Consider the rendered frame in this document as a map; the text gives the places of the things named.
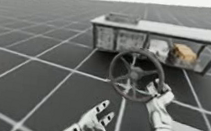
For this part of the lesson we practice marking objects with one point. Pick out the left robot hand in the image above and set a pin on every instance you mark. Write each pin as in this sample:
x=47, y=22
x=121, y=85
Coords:
x=91, y=124

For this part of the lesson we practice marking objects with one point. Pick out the dark steering wheel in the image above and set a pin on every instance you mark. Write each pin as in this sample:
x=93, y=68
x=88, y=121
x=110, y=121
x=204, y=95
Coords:
x=134, y=74

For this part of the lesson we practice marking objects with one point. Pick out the grey cart with brown box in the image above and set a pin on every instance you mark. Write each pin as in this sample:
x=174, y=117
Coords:
x=161, y=39

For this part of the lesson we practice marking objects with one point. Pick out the grey mesh tray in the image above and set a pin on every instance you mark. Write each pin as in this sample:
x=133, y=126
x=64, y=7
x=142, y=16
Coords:
x=122, y=18

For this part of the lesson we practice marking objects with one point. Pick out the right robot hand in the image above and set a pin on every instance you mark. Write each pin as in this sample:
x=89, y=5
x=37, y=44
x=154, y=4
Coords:
x=159, y=97

